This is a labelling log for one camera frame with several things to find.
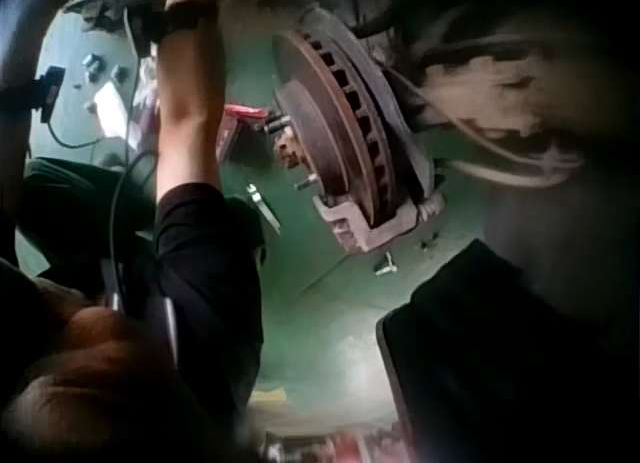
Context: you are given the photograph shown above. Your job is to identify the black box device with cable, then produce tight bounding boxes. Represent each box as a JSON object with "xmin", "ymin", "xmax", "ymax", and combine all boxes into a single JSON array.
[{"xmin": 32, "ymin": 66, "xmax": 117, "ymax": 150}]

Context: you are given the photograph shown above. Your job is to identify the silver wrench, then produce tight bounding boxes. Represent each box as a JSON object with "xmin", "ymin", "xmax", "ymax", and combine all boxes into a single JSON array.
[{"xmin": 245, "ymin": 182, "xmax": 283, "ymax": 235}]

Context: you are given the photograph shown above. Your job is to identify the white cloth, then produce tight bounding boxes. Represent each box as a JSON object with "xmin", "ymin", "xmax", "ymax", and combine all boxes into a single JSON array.
[{"xmin": 83, "ymin": 80, "xmax": 144, "ymax": 149}]

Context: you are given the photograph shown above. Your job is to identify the wheel hub with studs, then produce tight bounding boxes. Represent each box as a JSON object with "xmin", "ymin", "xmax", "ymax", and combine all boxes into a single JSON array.
[{"xmin": 261, "ymin": 102, "xmax": 321, "ymax": 194}]

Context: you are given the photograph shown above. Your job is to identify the rusty brake disc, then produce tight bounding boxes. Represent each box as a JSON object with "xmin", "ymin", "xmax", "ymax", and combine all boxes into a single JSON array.
[{"xmin": 271, "ymin": 7, "xmax": 402, "ymax": 230}]

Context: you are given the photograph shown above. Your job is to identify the red tool set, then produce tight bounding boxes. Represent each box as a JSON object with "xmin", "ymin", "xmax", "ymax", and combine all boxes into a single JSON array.
[{"xmin": 259, "ymin": 429, "xmax": 404, "ymax": 463}]

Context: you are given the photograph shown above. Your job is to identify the car wheel arch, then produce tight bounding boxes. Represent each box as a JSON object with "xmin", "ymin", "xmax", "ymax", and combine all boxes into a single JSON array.
[{"xmin": 344, "ymin": 0, "xmax": 640, "ymax": 237}]

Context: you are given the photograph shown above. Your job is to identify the red box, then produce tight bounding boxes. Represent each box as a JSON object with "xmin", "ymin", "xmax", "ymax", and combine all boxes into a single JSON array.
[{"xmin": 216, "ymin": 104, "xmax": 267, "ymax": 165}]

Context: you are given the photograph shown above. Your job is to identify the person's legs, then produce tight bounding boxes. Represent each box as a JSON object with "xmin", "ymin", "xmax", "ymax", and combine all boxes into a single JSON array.
[{"xmin": 18, "ymin": 155, "xmax": 159, "ymax": 284}]

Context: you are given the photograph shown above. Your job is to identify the silver bolt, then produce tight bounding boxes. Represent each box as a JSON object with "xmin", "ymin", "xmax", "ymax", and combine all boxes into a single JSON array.
[{"xmin": 374, "ymin": 252, "xmax": 399, "ymax": 278}]

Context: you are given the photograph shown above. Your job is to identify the thin black cable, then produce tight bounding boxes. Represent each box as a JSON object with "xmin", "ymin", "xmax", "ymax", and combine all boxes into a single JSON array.
[{"xmin": 108, "ymin": 150, "xmax": 160, "ymax": 309}]

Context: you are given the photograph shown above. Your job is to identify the black wrist band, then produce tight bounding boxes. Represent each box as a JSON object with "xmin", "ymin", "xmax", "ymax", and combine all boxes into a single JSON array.
[{"xmin": 157, "ymin": 0, "xmax": 219, "ymax": 43}]

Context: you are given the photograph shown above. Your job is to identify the grey brake caliper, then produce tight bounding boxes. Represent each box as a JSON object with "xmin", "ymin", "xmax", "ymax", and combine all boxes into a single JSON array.
[{"xmin": 311, "ymin": 171, "xmax": 447, "ymax": 255}]

